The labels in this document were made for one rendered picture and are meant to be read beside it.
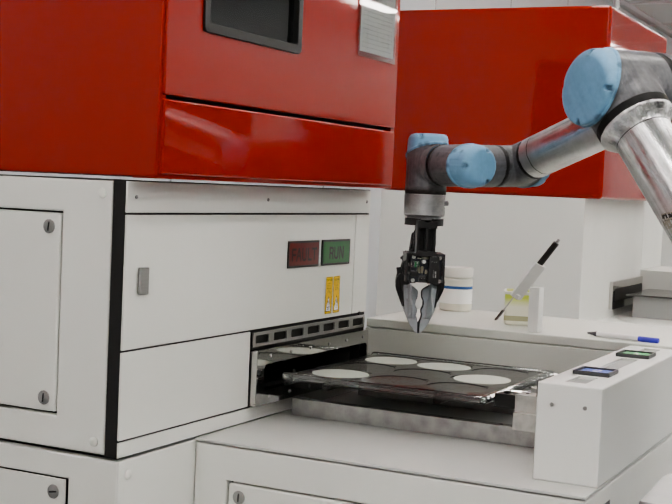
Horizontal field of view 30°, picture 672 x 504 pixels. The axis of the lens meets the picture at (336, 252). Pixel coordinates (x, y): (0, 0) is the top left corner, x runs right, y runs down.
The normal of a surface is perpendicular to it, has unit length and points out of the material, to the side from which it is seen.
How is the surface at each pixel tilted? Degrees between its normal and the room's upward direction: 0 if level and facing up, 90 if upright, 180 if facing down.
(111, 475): 90
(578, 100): 86
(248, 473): 90
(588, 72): 86
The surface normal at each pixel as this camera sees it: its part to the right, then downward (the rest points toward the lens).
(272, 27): 0.89, 0.07
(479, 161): 0.54, 0.07
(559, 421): -0.44, 0.03
